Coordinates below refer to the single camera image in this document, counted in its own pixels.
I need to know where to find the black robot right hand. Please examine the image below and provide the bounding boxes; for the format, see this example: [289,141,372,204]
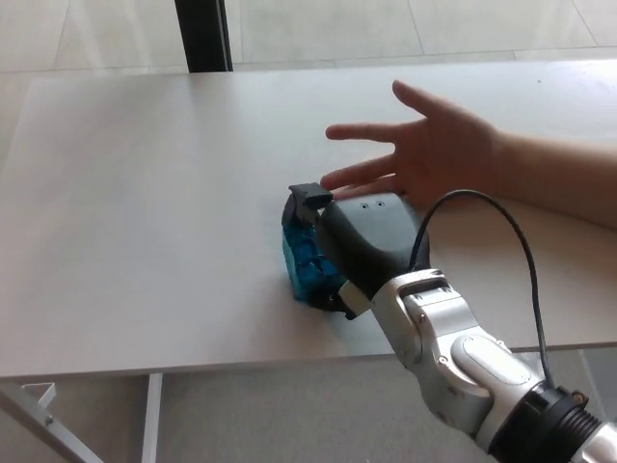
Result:
[281,181,433,321]

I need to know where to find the person's bare hand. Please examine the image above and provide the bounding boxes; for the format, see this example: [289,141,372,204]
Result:
[320,79,503,214]

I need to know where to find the blue foil-wrapped cube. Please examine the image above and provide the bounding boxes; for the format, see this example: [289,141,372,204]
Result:
[281,223,346,305]

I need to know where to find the person's bare forearm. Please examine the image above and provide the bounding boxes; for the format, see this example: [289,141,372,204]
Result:
[496,127,617,231]

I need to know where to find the white straight table leg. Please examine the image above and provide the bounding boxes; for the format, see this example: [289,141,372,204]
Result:
[142,372,165,463]

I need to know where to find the grey diagonal table brace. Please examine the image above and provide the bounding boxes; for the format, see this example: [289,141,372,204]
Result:
[0,385,94,463]

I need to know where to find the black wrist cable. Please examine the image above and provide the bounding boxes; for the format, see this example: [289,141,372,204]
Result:
[409,189,587,402]

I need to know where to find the black vertical post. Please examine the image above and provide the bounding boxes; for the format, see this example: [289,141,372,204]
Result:
[174,0,235,75]

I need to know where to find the white metal bracket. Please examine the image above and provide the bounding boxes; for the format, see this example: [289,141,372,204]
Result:
[20,381,57,412]

